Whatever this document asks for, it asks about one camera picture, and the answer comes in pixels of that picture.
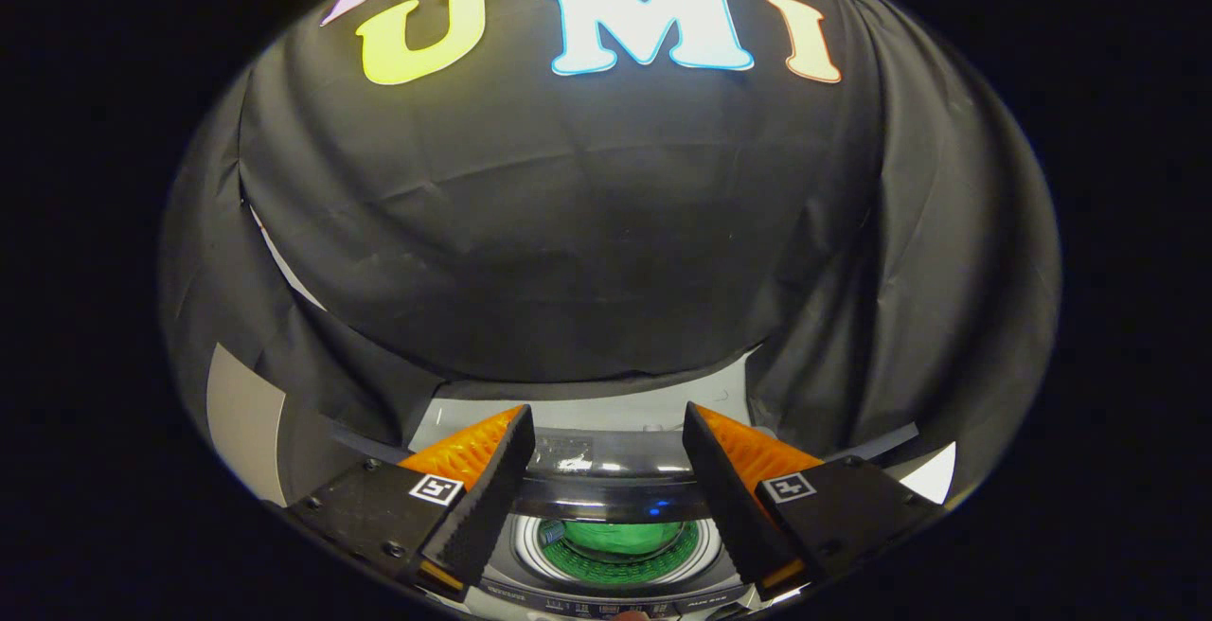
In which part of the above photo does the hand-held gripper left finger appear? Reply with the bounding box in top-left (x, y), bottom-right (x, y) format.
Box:
top-left (284, 404), bottom-right (537, 601)

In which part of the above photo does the grey washing machine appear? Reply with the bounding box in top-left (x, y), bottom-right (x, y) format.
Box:
top-left (473, 424), bottom-right (793, 619)

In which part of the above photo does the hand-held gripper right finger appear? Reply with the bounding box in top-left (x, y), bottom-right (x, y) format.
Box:
top-left (683, 402), bottom-right (949, 602)

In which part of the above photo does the white flat sheet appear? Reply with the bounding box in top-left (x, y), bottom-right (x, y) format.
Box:
top-left (897, 441), bottom-right (958, 506)

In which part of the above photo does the green polo shirt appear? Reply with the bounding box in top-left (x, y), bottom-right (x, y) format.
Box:
top-left (540, 520), bottom-right (688, 571)

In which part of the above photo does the dark washing machine lid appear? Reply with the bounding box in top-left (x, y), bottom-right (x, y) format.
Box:
top-left (507, 428), bottom-right (738, 594)

